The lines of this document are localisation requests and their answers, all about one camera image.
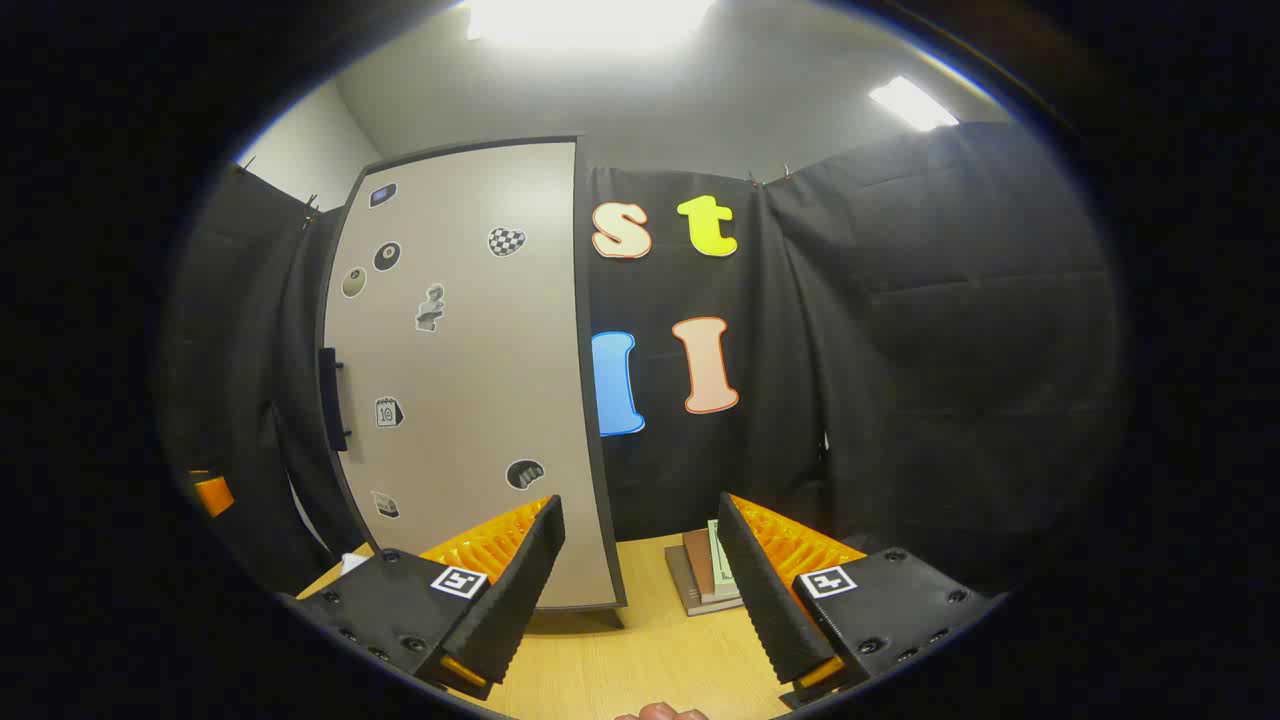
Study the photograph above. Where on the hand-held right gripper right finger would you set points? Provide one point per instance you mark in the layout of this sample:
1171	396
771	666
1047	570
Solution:
765	600

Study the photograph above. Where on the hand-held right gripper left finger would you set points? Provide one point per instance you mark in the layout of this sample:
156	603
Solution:
515	600

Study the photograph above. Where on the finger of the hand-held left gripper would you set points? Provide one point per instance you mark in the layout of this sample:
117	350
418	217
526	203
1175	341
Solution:
213	495

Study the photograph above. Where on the beige cabinet door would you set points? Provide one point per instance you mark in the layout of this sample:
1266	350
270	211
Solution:
470	380

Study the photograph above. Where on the pale green book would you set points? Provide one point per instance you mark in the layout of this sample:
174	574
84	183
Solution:
718	560

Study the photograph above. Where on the reddish-brown book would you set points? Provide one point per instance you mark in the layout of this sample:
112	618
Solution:
698	565

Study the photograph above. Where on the black backdrop cloth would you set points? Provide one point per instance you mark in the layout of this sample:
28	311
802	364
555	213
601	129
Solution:
950	350

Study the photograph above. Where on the small ceiling light panel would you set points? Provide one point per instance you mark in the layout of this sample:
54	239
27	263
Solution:
912	103

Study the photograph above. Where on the large ceiling light panel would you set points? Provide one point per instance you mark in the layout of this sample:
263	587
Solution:
590	20

